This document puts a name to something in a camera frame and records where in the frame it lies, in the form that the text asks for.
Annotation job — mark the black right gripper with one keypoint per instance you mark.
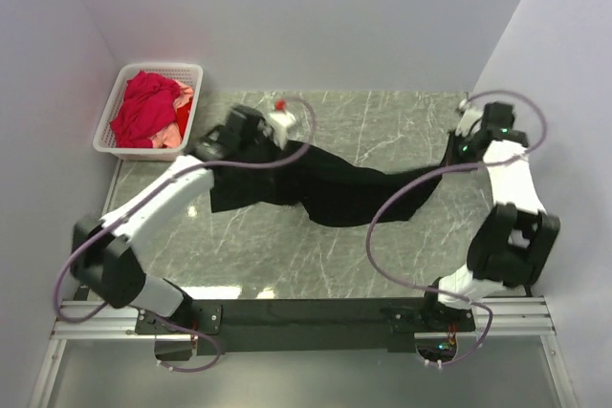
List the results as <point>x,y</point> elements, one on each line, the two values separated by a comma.
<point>450,158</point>

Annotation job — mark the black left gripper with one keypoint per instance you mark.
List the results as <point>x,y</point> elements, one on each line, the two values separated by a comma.
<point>277,151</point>

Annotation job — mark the black t shirt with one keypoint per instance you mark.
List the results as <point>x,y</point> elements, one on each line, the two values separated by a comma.
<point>332,191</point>

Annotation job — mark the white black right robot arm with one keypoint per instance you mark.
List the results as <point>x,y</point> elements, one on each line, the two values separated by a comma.
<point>512,246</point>

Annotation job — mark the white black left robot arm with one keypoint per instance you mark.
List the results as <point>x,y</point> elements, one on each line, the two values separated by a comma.
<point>233,163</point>

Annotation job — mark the orange red t shirt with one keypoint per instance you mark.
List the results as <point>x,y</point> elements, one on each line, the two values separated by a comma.
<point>183,115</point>

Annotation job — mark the white plastic laundry basket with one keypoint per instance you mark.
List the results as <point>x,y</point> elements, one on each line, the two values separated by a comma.
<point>104,139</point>

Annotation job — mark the black base crossbar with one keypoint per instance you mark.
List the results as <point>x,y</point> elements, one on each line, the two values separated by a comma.
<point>285,325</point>

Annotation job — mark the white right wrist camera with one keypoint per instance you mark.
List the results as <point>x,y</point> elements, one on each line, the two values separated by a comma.
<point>470,119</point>

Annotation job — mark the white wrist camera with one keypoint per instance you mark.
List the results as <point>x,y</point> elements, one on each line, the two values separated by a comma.
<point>281,122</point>
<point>470,119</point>

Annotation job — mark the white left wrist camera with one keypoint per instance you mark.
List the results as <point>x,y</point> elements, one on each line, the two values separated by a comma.
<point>281,122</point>

